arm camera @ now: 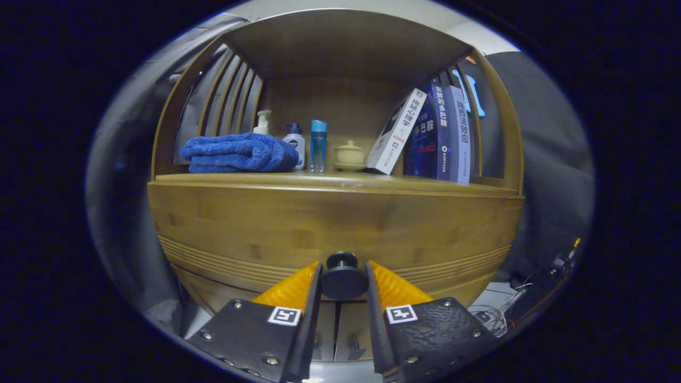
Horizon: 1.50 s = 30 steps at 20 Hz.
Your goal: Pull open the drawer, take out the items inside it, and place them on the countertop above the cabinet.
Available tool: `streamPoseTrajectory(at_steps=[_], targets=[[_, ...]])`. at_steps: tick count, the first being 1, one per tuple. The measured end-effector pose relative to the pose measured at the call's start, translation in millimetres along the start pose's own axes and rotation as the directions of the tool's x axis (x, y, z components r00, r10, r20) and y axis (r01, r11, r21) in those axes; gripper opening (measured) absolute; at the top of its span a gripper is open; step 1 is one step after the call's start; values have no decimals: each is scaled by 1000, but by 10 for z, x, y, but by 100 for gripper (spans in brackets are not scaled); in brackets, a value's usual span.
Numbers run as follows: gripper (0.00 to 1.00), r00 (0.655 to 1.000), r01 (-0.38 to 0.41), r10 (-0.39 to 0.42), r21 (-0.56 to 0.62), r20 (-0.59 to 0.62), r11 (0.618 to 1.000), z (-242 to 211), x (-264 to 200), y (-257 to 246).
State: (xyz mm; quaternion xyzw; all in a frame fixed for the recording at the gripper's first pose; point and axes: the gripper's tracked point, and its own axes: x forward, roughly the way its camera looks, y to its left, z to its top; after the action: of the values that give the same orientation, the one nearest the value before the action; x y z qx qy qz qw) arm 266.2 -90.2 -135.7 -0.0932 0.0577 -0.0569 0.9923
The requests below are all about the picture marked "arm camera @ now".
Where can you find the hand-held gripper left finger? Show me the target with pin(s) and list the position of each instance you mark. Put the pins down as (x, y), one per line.
(308, 330)

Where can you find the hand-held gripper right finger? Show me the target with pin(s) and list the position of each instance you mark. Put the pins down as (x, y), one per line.
(375, 335)

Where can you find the wooden drawer black knob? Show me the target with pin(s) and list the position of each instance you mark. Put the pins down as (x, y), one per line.
(266, 223)

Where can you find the wooden countertop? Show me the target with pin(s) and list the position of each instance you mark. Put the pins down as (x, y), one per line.
(330, 178)

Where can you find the wooden cabinet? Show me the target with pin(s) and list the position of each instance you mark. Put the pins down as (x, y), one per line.
(346, 48)

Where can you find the beige lidded teacup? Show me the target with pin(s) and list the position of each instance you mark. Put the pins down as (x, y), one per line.
(349, 154)

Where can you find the clear blue bottle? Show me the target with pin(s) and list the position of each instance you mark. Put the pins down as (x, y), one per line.
(318, 146)

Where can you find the white bottle blue cap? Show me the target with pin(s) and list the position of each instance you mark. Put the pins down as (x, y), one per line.
(295, 143)

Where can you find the blue folded towel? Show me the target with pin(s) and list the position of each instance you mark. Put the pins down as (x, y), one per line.
(234, 151)

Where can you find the dark blue book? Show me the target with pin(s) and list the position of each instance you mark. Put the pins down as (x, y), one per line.
(425, 138)

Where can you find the white book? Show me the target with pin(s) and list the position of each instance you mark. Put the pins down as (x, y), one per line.
(396, 133)

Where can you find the orange and black device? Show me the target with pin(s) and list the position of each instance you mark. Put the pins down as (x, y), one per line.
(566, 255)

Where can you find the white pump bottle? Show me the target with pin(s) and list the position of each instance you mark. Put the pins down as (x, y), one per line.
(262, 126)

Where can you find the grey-blue book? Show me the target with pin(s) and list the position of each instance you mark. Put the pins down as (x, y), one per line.
(462, 133)

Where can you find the black backdrop cloth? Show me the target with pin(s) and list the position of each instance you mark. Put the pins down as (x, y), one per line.
(553, 159)

